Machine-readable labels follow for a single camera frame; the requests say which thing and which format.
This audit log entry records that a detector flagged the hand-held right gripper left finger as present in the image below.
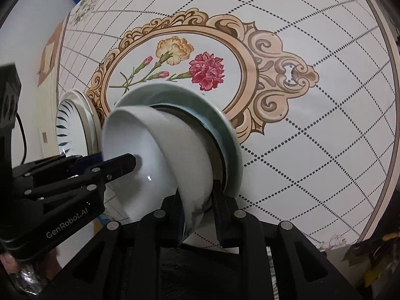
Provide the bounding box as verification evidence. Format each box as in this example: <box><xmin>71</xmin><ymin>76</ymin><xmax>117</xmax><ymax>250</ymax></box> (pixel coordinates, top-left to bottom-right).
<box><xmin>40</xmin><ymin>190</ymin><xmax>187</xmax><ymax>300</ymax></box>

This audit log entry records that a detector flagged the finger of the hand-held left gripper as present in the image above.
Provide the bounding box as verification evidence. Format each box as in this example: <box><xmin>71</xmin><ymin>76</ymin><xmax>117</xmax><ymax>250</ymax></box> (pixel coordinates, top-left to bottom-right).
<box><xmin>12</xmin><ymin>152</ymin><xmax>104</xmax><ymax>179</ymax></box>
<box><xmin>15</xmin><ymin>153</ymin><xmax>137</xmax><ymax>207</ymax></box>

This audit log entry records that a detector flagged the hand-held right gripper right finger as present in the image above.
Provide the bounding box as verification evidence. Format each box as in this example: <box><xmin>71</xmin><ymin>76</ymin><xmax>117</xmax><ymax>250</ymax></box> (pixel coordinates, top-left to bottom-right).
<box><xmin>212</xmin><ymin>179</ymin><xmax>363</xmax><ymax>300</ymax></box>

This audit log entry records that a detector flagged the white bowl with ink pattern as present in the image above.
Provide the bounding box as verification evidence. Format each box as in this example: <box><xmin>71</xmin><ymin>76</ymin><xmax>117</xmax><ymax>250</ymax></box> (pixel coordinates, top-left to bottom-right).
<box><xmin>101</xmin><ymin>105</ymin><xmax>215</xmax><ymax>246</ymax></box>

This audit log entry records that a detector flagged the blue striped rim plate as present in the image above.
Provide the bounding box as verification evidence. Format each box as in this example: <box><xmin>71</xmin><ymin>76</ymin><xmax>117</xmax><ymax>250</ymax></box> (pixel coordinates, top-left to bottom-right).
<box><xmin>56</xmin><ymin>90</ymin><xmax>100</xmax><ymax>157</ymax></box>

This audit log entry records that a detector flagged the person's left hand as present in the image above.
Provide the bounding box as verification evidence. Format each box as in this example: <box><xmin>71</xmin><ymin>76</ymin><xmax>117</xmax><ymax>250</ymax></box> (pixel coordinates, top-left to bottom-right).
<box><xmin>0</xmin><ymin>251</ymin><xmax>18</xmax><ymax>276</ymax></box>

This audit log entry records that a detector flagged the black plate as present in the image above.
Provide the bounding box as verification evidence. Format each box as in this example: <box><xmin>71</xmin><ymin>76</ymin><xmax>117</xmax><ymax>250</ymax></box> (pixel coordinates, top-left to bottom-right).
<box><xmin>152</xmin><ymin>104</ymin><xmax>227</xmax><ymax>182</ymax></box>

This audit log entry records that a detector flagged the teal green plate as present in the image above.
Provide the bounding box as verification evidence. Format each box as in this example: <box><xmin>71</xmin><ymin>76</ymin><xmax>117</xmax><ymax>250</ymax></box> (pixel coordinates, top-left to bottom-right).
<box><xmin>114</xmin><ymin>83</ymin><xmax>244</xmax><ymax>201</ymax></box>

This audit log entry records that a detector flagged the brown panel with beige patch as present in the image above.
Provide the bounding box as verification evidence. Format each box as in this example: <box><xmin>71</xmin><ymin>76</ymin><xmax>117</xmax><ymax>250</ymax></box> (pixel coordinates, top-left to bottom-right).
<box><xmin>37</xmin><ymin>22</ymin><xmax>67</xmax><ymax>86</ymax></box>

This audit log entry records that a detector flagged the floral printed tablecloth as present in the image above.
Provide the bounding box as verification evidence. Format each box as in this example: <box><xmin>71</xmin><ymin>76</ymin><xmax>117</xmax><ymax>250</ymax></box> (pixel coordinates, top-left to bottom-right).
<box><xmin>56</xmin><ymin>0</ymin><xmax>398</xmax><ymax>254</ymax></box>

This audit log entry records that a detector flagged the dark crumpled object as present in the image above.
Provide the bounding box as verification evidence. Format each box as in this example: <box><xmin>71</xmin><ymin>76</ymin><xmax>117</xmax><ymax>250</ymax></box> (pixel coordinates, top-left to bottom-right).
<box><xmin>339</xmin><ymin>225</ymin><xmax>400</xmax><ymax>300</ymax></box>

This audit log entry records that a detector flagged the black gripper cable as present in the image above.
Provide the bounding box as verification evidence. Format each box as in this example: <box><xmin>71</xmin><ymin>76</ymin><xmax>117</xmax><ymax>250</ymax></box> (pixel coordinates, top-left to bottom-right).
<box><xmin>15</xmin><ymin>112</ymin><xmax>29</xmax><ymax>164</ymax></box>

